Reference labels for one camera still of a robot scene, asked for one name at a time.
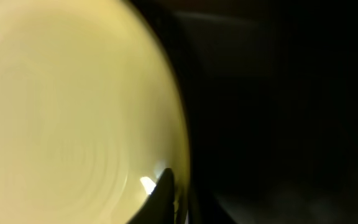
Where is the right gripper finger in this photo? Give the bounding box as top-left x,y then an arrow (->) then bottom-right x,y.
127,168 -> 177,224

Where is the yellow plate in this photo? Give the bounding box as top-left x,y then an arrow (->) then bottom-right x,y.
0,1 -> 190,223

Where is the dark brown serving tray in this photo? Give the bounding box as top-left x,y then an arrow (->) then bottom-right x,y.
133,1 -> 358,223

